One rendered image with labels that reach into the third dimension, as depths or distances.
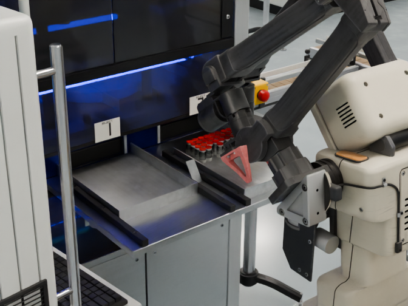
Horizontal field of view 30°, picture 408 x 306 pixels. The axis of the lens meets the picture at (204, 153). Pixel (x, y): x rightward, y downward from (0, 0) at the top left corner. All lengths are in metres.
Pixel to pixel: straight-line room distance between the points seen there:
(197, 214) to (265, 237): 1.60
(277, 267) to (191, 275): 0.82
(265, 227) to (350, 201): 2.13
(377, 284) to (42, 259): 0.75
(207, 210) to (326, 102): 0.59
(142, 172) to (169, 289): 0.53
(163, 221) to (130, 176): 0.27
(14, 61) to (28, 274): 0.44
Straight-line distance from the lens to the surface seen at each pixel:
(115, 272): 2.46
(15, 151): 1.44
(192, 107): 2.38
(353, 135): 1.59
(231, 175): 2.25
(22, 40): 1.39
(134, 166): 2.31
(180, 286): 2.67
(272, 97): 2.77
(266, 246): 3.57
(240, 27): 2.42
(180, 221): 2.02
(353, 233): 1.71
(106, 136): 2.22
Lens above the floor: 1.91
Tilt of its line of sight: 25 degrees down
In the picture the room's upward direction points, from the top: 1 degrees clockwise
